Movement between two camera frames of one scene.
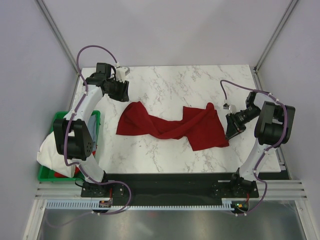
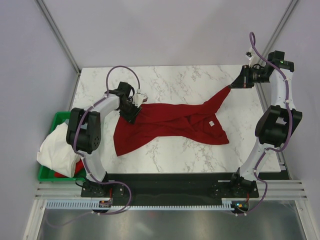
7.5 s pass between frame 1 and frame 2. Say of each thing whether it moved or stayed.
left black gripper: moved
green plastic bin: stayed
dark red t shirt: moved
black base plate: stayed
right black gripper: moved
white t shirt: stayed
